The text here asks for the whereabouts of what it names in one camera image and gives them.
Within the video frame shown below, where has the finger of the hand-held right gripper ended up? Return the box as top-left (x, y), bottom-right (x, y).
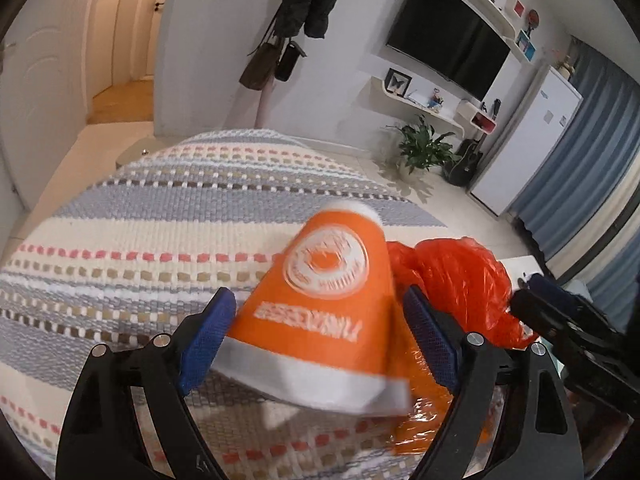
top-left (520, 272), bottom-right (608, 322)
top-left (509, 287), bottom-right (571, 343)

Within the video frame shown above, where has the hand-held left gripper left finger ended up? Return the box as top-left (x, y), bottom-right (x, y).
top-left (55, 286), bottom-right (237, 480)

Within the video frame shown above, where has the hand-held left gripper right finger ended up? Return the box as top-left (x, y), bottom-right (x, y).
top-left (402, 284), bottom-right (585, 480)

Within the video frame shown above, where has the red plastic bag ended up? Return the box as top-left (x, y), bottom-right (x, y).
top-left (386, 236), bottom-right (540, 457)

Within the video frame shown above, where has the orange paper cup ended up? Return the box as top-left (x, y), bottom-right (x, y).
top-left (212, 200), bottom-right (413, 416)

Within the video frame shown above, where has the white side table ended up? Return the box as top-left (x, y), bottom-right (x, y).
top-left (500, 255), bottom-right (546, 286)

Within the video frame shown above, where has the striped woven blanket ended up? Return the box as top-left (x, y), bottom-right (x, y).
top-left (0, 129), bottom-right (451, 480)

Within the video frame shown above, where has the blue white curtain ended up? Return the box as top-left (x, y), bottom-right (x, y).
top-left (510, 35), bottom-right (640, 306)

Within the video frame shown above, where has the white refrigerator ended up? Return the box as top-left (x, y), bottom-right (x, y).
top-left (467, 66), bottom-right (585, 217)

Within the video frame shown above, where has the black acoustic guitar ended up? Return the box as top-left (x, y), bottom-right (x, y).
top-left (442, 132), bottom-right (485, 187)

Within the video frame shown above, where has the white red box shelf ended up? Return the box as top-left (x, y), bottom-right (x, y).
top-left (456, 100), bottom-right (498, 135)

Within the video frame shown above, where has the green potted plant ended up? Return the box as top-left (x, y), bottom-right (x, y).
top-left (387, 114), bottom-right (461, 177)

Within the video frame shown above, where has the short curved white shelf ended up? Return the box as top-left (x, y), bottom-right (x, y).
top-left (371, 76), bottom-right (465, 131)

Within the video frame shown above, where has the pale pink coat rack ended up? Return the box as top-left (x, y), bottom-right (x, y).
top-left (254, 75), bottom-right (277, 131)

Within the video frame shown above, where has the framed butterfly picture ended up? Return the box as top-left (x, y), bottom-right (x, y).
top-left (384, 67), bottom-right (413, 98)

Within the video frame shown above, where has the brown hanging bag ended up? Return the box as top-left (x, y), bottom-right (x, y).
top-left (239, 40), bottom-right (281, 92)

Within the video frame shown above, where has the black flat television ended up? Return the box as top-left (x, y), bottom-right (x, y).
top-left (385, 0), bottom-right (512, 103)

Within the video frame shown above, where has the small black hanging bag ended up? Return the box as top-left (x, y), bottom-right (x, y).
top-left (274, 40), bottom-right (306, 83)

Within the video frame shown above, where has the long curved white shelf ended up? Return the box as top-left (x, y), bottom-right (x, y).
top-left (440, 0), bottom-right (531, 63)

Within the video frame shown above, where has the white panelled door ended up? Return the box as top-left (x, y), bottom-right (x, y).
top-left (0, 0), bottom-right (96, 211)

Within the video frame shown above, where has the white hallway door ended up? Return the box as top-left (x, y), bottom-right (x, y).
top-left (150, 0), bottom-right (173, 78)
top-left (90, 0), bottom-right (132, 92)

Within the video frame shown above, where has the black hanging coat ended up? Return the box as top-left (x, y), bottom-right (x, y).
top-left (274, 0), bottom-right (348, 41)

